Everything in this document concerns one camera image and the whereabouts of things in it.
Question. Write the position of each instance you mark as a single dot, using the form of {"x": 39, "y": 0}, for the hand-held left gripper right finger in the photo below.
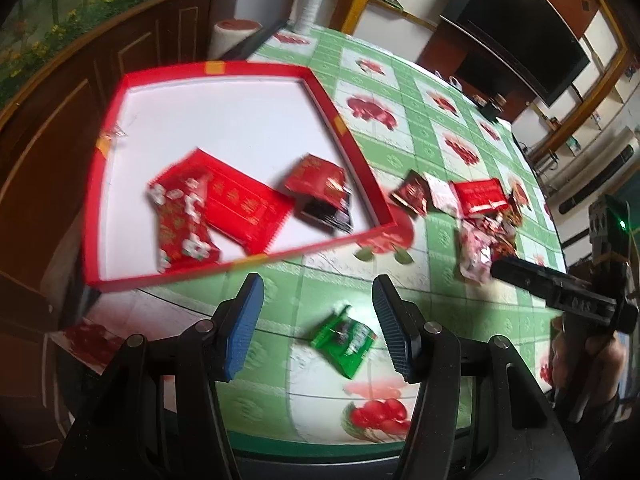
{"x": 397, "y": 325}

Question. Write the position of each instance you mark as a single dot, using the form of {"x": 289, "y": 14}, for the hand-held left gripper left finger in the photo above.
{"x": 245, "y": 325}

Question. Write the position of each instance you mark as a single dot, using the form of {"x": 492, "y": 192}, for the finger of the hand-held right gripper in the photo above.
{"x": 525, "y": 277}

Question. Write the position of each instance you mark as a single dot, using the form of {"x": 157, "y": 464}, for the green snack packet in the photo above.
{"x": 345, "y": 340}

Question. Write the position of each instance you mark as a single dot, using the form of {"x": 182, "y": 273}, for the pink white snack packet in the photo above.
{"x": 475, "y": 255}

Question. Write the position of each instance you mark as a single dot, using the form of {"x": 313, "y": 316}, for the red white patterned snack packet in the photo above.
{"x": 487, "y": 224}

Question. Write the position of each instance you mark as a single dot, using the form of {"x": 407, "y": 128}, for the dark brown gold snack packet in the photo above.
{"x": 515, "y": 200}

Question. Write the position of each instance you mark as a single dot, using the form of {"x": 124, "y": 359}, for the red gold-print snack packet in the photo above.
{"x": 477, "y": 195}

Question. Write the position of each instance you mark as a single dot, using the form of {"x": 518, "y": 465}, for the plain white snack packet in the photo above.
{"x": 441, "y": 195}

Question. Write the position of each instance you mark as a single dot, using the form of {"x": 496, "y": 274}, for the red flower-print snack packet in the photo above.
{"x": 315, "y": 177}
{"x": 182, "y": 225}

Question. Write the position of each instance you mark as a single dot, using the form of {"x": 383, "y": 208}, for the large red snack packet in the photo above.
{"x": 240, "y": 200}

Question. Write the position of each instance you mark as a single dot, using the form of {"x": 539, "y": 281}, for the black snack packet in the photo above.
{"x": 325, "y": 215}

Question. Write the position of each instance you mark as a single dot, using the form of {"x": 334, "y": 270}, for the red cardboard box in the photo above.
{"x": 225, "y": 110}

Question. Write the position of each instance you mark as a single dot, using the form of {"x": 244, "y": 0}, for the person's right hand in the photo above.
{"x": 607, "y": 365}

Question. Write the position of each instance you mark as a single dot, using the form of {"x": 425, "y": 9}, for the white air conditioner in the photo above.
{"x": 590, "y": 170}

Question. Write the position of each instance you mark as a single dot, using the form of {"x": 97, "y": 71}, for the small dark glass bottle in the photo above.
{"x": 487, "y": 107}

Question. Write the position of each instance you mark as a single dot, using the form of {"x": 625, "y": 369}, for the green fruit-print tablecloth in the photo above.
{"x": 425, "y": 125}

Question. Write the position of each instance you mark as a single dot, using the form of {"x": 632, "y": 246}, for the black flat television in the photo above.
{"x": 520, "y": 35}

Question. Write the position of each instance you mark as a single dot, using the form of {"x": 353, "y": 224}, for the wooden television stand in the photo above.
{"x": 435, "y": 45}

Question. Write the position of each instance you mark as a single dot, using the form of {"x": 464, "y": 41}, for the dark wooden cabinet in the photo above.
{"x": 65, "y": 110}

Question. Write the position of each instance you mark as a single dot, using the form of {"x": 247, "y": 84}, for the white red-topped cylinder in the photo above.
{"x": 235, "y": 37}

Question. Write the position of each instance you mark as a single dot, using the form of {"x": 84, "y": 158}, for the white plastic bottle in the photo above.
{"x": 307, "y": 5}

